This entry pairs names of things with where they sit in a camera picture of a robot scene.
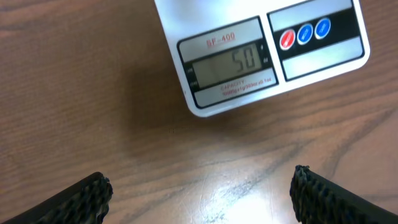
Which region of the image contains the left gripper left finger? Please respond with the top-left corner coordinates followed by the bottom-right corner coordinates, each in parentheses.
top-left (3, 172), bottom-right (113, 224)

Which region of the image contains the white digital kitchen scale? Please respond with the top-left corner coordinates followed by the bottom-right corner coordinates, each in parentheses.
top-left (155, 0), bottom-right (370, 117)

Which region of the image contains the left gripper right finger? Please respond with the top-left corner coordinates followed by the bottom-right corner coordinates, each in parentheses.
top-left (289, 165), bottom-right (397, 224)

